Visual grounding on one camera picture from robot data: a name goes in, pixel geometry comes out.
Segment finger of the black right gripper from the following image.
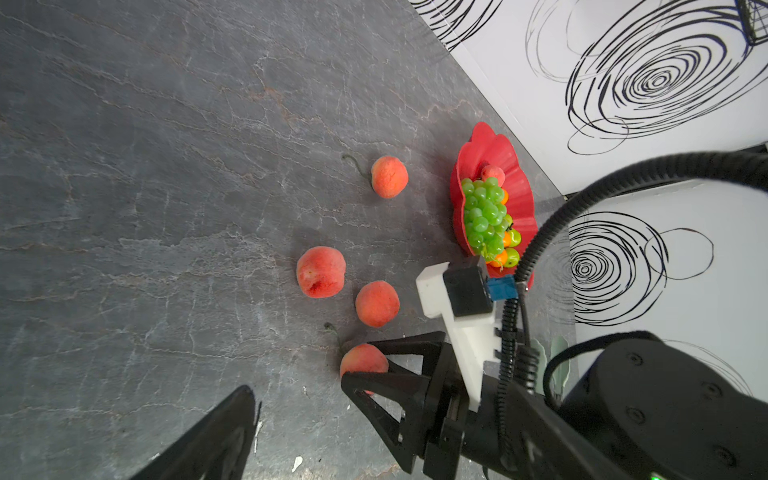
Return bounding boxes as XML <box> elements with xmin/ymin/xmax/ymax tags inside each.
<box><xmin>371</xmin><ymin>332</ymin><xmax>446</xmax><ymax>375</ymax></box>
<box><xmin>341</xmin><ymin>372</ymin><xmax>429</xmax><ymax>474</ymax></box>

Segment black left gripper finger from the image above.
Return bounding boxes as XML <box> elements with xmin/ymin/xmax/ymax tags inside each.
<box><xmin>132</xmin><ymin>385</ymin><xmax>260</xmax><ymax>480</ymax></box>

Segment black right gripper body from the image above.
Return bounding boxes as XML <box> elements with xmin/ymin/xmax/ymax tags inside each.
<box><xmin>419</xmin><ymin>341</ymin><xmax>624</xmax><ymax>479</ymax></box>

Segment fake peach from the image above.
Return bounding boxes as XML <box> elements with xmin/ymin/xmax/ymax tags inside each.
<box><xmin>324</xmin><ymin>322</ymin><xmax>389</xmax><ymax>377</ymax></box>
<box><xmin>342</xmin><ymin>154</ymin><xmax>409</xmax><ymax>199</ymax></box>
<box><xmin>481</xmin><ymin>165</ymin><xmax>506</xmax><ymax>186</ymax></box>
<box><xmin>355</xmin><ymin>281</ymin><xmax>400</xmax><ymax>328</ymax></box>
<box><xmin>296</xmin><ymin>246</ymin><xmax>346</xmax><ymax>299</ymax></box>

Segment orange fake fruit cluster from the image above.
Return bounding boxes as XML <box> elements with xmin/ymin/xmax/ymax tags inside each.
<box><xmin>489</xmin><ymin>249</ymin><xmax>509</xmax><ymax>269</ymax></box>

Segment green fake grape bunch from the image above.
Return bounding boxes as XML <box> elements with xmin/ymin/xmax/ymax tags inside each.
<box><xmin>460</xmin><ymin>178</ymin><xmax>512</xmax><ymax>264</ymax></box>

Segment red flower-shaped fruit bowl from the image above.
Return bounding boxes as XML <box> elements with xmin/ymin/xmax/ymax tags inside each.
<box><xmin>449</xmin><ymin>122</ymin><xmax>538</xmax><ymax>279</ymax></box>

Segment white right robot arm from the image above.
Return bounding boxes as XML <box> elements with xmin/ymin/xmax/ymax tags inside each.
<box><xmin>341</xmin><ymin>332</ymin><xmax>767</xmax><ymax>479</ymax></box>

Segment green kitchen tongs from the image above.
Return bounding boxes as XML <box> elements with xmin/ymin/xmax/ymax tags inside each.
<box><xmin>530</xmin><ymin>335</ymin><xmax>571</xmax><ymax>400</ymax></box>

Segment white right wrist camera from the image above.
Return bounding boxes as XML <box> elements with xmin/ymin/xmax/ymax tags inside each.
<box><xmin>416</xmin><ymin>256</ymin><xmax>501</xmax><ymax>412</ymax></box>

